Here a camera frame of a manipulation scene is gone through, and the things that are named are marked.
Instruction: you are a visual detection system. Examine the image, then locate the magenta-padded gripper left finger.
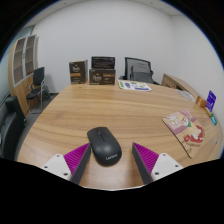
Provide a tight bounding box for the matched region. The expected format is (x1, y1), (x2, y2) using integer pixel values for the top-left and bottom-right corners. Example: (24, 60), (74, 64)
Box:
(40, 142), (92, 186)

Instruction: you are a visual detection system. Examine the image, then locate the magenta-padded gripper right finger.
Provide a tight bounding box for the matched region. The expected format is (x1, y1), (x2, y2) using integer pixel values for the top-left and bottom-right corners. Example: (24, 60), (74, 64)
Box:
(131, 142), (185, 185)

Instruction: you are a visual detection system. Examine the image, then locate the black computer mouse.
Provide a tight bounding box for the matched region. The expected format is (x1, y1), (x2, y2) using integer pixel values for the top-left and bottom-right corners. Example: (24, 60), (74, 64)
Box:
(86, 126), (123, 166)

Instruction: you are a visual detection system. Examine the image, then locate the cartoon print mouse pad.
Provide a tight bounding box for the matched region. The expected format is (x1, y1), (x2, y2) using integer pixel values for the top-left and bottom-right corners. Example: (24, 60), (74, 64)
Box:
(161, 108), (205, 159)

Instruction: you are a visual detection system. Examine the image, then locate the black leather armchair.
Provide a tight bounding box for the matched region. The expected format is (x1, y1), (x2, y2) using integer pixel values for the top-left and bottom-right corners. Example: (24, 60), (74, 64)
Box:
(0, 95), (28, 161)

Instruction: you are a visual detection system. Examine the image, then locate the white sheet with coloured print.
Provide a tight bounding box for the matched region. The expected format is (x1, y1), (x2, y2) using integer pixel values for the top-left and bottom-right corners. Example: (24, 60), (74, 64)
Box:
(117, 79), (153, 93)

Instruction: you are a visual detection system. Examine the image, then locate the green and teal box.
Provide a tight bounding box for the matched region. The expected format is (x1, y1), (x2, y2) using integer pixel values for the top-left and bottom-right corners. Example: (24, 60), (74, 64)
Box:
(209, 113), (219, 126)

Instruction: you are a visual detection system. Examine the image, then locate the small orange box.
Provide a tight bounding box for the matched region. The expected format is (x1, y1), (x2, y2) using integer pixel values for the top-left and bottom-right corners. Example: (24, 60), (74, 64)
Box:
(195, 95), (208, 109)

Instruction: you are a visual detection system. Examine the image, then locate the wooden side cabinet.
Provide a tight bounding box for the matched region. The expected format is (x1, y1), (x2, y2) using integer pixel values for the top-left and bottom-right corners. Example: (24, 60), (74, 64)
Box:
(160, 73), (201, 100)

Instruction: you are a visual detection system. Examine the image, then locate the black visitor chair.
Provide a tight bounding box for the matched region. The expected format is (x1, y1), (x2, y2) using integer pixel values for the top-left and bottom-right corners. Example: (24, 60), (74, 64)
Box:
(25, 66), (51, 114)

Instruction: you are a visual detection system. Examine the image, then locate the purple card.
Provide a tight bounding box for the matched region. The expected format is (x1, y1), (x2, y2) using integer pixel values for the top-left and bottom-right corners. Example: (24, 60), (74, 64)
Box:
(205, 89), (218, 113)

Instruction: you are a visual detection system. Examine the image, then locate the wide brown cardboard box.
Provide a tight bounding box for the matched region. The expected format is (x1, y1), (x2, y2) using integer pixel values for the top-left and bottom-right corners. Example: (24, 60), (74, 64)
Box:
(88, 68), (117, 86)

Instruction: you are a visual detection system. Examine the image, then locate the tall brown cardboard box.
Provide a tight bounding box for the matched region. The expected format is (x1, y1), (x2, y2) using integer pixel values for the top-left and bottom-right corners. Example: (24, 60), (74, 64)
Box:
(68, 59), (89, 85)

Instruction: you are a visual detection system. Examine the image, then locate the grey mesh office chair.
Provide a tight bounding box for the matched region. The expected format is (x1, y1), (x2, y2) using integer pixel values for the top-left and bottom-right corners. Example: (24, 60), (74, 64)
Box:
(119, 56), (160, 85)

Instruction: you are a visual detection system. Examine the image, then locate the black cardboard box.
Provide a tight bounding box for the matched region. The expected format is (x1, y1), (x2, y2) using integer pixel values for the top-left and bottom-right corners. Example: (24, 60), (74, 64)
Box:
(90, 55), (116, 70)

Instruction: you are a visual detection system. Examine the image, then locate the wooden shelf unit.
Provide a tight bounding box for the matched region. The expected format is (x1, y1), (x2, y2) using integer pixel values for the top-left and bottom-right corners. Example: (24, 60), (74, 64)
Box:
(8, 34), (43, 116)

